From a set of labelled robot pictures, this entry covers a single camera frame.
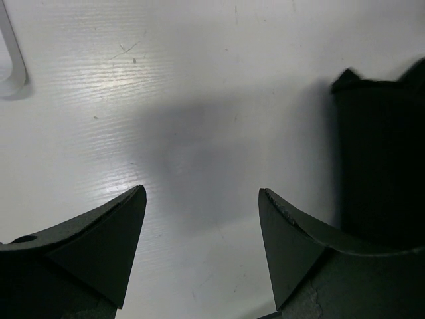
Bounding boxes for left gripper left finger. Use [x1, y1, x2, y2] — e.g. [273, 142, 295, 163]
[1, 185, 147, 318]

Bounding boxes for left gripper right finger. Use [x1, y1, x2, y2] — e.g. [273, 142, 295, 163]
[258, 189, 424, 318]

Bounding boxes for black trousers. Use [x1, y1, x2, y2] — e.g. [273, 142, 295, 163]
[331, 60, 424, 249]

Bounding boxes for white clothes rack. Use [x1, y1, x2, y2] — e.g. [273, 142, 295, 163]
[1, 1, 27, 97]

